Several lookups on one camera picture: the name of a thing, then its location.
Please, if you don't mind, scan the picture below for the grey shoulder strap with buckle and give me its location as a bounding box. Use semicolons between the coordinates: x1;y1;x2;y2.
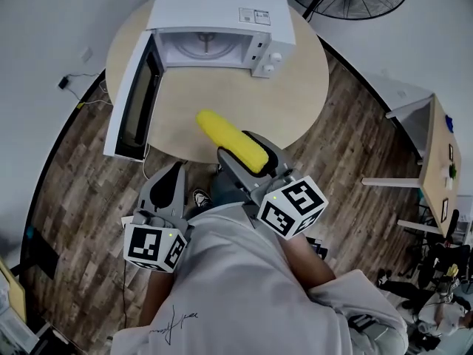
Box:
348;314;389;342

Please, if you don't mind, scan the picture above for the white cable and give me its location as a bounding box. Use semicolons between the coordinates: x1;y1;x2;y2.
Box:
142;143;152;180

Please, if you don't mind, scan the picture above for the person's right forearm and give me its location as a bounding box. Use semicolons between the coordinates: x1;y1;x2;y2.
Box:
282;233;337;297

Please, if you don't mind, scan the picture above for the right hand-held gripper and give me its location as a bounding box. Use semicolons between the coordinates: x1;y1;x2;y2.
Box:
217;130;330;242

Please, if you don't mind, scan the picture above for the person's left shoe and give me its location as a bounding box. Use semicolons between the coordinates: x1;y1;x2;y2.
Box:
192;188;214;211

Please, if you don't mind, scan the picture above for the person's left forearm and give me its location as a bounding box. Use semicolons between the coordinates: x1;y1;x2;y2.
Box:
140;270;174;327

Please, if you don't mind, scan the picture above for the thin black adapter cable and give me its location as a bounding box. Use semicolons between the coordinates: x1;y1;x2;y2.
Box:
66;72;103;107

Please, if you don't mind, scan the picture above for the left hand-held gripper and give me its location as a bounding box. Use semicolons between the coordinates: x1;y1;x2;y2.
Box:
121;160;194;274

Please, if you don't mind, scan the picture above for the round light wooden table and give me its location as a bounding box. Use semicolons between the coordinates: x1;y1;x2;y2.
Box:
105;0;330;164

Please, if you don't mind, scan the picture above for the person's white t-shirt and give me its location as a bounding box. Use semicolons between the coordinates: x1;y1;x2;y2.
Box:
109;201;409;355

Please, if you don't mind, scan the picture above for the wooden desk with white legs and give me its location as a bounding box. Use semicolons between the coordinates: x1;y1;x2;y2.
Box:
361;93;463;236

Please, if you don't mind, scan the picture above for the black low stand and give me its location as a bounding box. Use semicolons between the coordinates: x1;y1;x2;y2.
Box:
24;226;59;281

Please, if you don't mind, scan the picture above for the yellow corn cob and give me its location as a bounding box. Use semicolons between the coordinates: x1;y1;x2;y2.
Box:
195;109;270;173

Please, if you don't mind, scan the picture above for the black office chair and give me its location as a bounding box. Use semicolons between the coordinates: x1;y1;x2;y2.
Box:
401;209;473;291

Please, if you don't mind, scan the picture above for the white microwave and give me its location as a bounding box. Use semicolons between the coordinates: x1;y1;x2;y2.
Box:
103;0;298;162

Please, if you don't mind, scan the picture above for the light wooden board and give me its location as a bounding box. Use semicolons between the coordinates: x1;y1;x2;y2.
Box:
0;257;27;323

